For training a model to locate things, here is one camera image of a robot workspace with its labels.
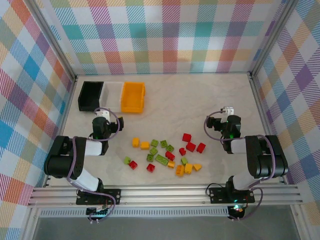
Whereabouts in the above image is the circuit board with green light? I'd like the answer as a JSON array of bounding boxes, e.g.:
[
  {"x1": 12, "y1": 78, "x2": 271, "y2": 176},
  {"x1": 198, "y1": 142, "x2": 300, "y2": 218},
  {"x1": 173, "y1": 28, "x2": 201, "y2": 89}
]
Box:
[{"x1": 228, "y1": 203, "x2": 245, "y2": 219}]

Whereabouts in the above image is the white plastic bin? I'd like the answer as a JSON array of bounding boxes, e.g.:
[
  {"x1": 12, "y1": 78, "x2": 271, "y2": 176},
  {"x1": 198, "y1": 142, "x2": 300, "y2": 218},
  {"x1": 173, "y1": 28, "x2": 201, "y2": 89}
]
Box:
[{"x1": 99, "y1": 81, "x2": 125, "y2": 113}]

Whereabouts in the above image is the black plastic bin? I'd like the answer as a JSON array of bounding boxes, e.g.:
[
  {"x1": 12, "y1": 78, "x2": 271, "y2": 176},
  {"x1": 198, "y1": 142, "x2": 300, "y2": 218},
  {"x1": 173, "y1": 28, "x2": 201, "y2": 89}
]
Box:
[{"x1": 77, "y1": 81, "x2": 105, "y2": 113}]

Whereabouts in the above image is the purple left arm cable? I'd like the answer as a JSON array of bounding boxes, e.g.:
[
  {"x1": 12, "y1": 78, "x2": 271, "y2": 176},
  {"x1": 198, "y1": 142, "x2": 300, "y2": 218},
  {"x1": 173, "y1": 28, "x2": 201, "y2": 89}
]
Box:
[{"x1": 66, "y1": 107, "x2": 119, "y2": 222}]

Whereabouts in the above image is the long green lego brick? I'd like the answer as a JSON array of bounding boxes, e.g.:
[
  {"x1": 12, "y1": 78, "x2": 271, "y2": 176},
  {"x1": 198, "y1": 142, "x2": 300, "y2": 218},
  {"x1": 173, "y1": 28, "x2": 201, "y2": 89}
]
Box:
[{"x1": 155, "y1": 154, "x2": 169, "y2": 166}]

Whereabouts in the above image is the aluminium frame post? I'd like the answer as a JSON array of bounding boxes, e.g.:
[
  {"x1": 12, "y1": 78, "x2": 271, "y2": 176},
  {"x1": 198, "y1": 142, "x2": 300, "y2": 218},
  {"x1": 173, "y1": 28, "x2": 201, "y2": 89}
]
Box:
[
  {"x1": 24, "y1": 0, "x2": 78, "y2": 81},
  {"x1": 249, "y1": 0, "x2": 300, "y2": 79}
]

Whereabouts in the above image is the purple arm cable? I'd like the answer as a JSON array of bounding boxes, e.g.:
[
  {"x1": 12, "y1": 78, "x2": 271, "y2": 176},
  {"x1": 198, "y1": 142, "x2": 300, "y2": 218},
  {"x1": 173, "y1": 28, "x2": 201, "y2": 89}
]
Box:
[
  {"x1": 66, "y1": 107, "x2": 119, "y2": 222},
  {"x1": 204, "y1": 110, "x2": 277, "y2": 221}
]

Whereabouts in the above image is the black circuit board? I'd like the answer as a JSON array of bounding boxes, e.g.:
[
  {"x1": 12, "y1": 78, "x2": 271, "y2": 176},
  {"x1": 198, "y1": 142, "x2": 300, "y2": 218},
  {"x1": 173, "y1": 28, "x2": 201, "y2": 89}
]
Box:
[{"x1": 86, "y1": 206, "x2": 111, "y2": 217}]

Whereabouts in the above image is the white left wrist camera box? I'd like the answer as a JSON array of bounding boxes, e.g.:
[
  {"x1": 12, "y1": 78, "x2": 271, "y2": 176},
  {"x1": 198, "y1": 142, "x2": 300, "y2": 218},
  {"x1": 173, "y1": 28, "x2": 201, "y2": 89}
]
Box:
[{"x1": 95, "y1": 110, "x2": 111, "y2": 121}]

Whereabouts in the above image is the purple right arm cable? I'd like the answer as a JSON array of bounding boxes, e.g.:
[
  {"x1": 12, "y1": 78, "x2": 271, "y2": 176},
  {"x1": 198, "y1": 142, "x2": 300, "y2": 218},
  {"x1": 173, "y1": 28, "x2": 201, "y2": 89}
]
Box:
[{"x1": 204, "y1": 110, "x2": 277, "y2": 221}]

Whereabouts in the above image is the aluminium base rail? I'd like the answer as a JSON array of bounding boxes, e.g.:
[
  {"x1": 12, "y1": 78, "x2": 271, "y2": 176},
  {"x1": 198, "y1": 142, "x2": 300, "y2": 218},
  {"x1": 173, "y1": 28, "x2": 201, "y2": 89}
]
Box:
[{"x1": 27, "y1": 184, "x2": 305, "y2": 209}]

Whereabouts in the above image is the thin black cable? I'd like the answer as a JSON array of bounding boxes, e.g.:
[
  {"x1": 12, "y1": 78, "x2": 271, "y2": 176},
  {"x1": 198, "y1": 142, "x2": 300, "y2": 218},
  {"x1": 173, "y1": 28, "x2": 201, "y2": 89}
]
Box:
[{"x1": 205, "y1": 184, "x2": 227, "y2": 199}]

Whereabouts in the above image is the orange plastic bin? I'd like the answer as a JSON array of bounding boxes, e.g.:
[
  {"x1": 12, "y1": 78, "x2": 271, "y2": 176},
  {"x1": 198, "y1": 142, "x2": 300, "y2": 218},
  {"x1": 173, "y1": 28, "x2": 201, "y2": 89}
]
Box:
[{"x1": 120, "y1": 81, "x2": 146, "y2": 115}]

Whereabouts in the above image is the slotted grey cable duct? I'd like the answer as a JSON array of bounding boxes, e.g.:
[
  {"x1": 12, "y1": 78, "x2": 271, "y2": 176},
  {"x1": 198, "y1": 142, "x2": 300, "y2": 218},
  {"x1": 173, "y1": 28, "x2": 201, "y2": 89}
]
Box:
[{"x1": 39, "y1": 209, "x2": 231, "y2": 218}]

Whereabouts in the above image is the aluminium side rail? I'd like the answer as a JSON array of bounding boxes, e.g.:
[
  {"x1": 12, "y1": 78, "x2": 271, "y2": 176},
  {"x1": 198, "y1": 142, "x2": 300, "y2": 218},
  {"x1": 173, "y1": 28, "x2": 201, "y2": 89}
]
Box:
[
  {"x1": 248, "y1": 72, "x2": 289, "y2": 185},
  {"x1": 42, "y1": 74, "x2": 79, "y2": 188}
]

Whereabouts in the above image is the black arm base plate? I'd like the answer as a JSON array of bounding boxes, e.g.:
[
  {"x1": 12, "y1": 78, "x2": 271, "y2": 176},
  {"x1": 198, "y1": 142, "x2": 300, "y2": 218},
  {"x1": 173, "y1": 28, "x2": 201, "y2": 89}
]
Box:
[
  {"x1": 75, "y1": 188, "x2": 122, "y2": 206},
  {"x1": 208, "y1": 186, "x2": 256, "y2": 204}
]

